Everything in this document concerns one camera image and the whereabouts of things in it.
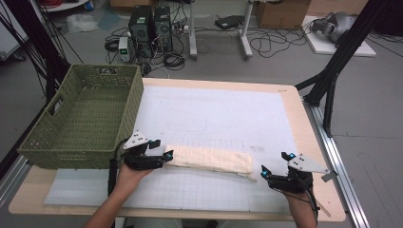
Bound aluminium floor rail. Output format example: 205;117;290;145
0;154;33;208
303;100;372;228

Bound white floor board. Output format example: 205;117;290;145
301;14;378;58

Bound small grey tape piece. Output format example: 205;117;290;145
320;170;339;183

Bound coiled black cable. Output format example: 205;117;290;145
163;51;186;71

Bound black flat device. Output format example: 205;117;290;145
214;14;245;30

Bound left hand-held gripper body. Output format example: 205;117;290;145
122;129;167;172

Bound person's right hand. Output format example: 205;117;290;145
280;185;318;211

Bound white foam mat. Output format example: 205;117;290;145
44;85;317;215

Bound small white power supply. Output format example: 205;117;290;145
117;35;132;63

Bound long black floor cable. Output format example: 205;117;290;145
249;18;316;60

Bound person's left hand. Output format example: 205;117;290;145
110;162;155;200

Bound white metal stand leg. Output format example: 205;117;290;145
239;0;255;61
187;0;200;61

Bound black frame stand with cables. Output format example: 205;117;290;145
0;0;73;103

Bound black computer tower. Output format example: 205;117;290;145
153;5;174;52
127;4;156;59

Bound clear plastic bag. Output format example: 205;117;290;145
66;12;100;34

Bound large cardboard box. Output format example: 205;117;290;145
254;0;312;30

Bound cream egg print cloth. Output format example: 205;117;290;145
164;144;259;183

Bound black metal frame stand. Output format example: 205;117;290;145
295;0;393;138

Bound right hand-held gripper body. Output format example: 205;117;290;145
268;153;331;195

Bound tangle of black floor cables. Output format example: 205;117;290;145
104;27;188;75

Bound green woven basket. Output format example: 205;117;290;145
17;64;144;170

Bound grey headset device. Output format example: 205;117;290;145
311;11;358;44

